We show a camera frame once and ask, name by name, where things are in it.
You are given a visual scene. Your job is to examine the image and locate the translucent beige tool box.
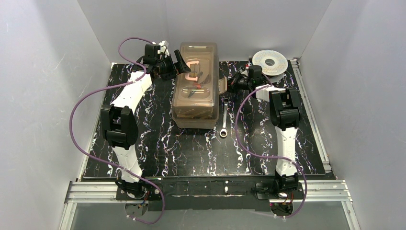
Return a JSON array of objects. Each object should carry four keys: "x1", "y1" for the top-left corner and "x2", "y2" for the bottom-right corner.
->
[{"x1": 171, "y1": 42, "x2": 226, "y2": 129}]

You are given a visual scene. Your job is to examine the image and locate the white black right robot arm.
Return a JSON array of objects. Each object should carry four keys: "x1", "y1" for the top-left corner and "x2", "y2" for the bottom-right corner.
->
[{"x1": 227, "y1": 72, "x2": 302, "y2": 194}]

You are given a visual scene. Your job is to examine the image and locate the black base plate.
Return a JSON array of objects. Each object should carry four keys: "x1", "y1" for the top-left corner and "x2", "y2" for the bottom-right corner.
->
[{"x1": 115, "y1": 175, "x2": 304, "y2": 211}]

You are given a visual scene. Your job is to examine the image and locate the silver ratchet ring wrench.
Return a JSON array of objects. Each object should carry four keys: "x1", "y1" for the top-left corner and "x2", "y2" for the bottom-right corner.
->
[{"x1": 219, "y1": 98, "x2": 229, "y2": 138}]

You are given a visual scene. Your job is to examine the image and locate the aluminium front rail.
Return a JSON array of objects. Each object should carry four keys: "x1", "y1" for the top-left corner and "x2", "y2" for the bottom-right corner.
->
[{"x1": 59, "y1": 180, "x2": 360, "y2": 230}]

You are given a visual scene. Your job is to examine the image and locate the orange black needle nose pliers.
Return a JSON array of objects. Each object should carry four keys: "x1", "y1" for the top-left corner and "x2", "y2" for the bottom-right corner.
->
[{"x1": 191, "y1": 77, "x2": 207, "y2": 92}]

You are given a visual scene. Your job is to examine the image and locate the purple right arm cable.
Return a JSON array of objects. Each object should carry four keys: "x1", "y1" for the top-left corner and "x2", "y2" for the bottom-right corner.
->
[{"x1": 235, "y1": 83, "x2": 308, "y2": 219}]

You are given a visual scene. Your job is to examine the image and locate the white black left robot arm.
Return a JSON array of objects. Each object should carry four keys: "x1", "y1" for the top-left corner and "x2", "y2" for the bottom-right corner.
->
[{"x1": 101, "y1": 49, "x2": 191, "y2": 197}]

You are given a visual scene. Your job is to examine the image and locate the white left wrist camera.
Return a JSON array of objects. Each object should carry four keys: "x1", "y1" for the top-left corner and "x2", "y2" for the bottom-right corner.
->
[{"x1": 158, "y1": 40, "x2": 170, "y2": 57}]

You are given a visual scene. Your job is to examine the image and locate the white filament spool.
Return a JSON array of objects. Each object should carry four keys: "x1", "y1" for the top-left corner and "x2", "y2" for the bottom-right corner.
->
[{"x1": 252, "y1": 50, "x2": 288, "y2": 83}]

